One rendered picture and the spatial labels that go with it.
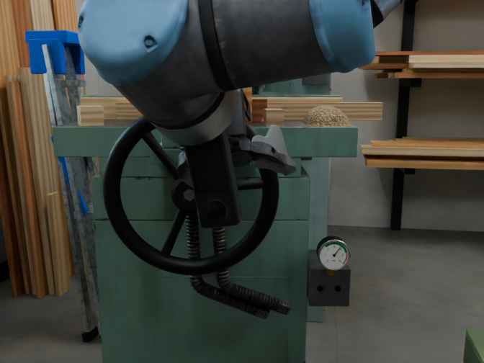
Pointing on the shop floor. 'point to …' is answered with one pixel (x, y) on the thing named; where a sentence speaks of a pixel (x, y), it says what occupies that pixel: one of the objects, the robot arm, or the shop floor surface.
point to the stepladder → (76, 205)
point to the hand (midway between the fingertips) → (242, 181)
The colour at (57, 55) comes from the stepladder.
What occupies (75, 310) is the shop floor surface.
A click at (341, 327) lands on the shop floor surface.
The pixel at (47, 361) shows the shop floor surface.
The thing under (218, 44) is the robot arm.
